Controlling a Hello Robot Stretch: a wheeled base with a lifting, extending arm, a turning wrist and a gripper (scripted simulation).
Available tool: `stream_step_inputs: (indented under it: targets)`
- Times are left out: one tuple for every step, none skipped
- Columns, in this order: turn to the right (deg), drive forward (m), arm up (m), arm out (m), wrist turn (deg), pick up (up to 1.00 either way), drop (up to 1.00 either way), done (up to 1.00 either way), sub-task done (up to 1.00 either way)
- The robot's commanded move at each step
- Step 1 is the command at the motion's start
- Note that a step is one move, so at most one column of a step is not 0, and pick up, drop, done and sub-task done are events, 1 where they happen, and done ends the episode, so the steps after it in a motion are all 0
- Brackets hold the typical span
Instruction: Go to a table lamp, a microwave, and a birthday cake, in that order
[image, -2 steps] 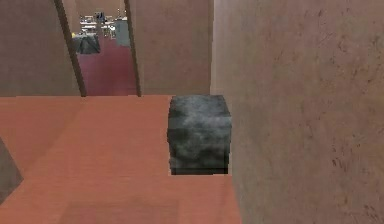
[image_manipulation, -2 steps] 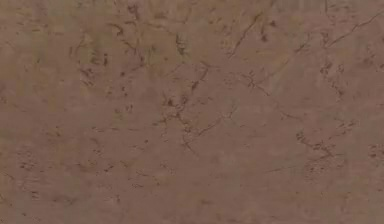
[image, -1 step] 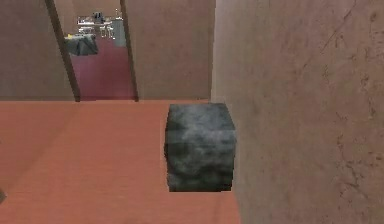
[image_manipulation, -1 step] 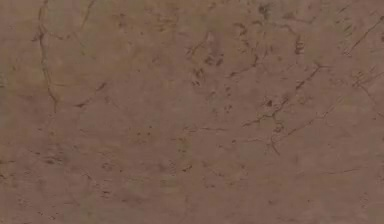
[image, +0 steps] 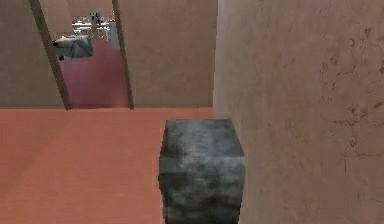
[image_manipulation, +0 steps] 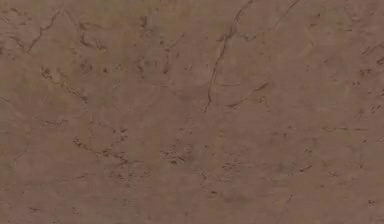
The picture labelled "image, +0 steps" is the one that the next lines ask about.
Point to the white chair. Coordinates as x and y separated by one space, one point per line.
104 32

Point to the dark grey stone block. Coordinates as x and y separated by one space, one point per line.
201 170

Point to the grey sofa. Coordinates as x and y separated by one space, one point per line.
75 46

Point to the white dining table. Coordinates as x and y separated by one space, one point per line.
87 25

